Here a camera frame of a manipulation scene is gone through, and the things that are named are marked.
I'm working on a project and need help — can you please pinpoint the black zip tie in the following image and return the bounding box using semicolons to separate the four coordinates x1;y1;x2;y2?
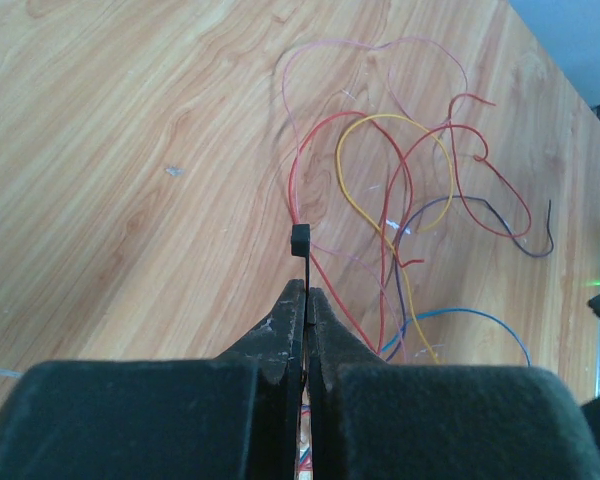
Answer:
289;223;312;480

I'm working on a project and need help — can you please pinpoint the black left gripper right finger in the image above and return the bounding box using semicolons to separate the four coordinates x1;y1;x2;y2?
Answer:
307;288;600;479

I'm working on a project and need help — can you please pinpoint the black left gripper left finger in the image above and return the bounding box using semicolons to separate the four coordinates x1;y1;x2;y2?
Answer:
0;280;306;479

